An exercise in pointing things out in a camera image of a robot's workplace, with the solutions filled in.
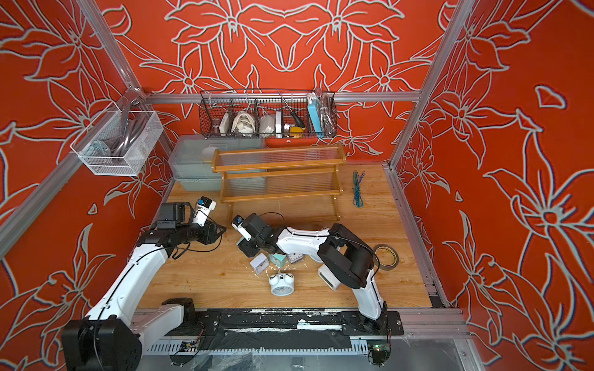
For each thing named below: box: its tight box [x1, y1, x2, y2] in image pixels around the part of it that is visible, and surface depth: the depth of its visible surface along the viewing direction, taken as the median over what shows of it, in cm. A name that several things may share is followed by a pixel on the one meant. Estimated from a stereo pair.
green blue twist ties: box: [352, 170, 366, 208], surface depth 111 cm
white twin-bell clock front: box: [269, 272, 295, 297], surface depth 76 cm
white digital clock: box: [317, 263, 342, 292], surface depth 80 cm
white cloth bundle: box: [231, 110, 257, 137], surface depth 92 cm
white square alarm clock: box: [249, 252, 270, 275], surface depth 84 cm
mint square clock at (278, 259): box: [269, 252, 287, 269], surface depth 85 cm
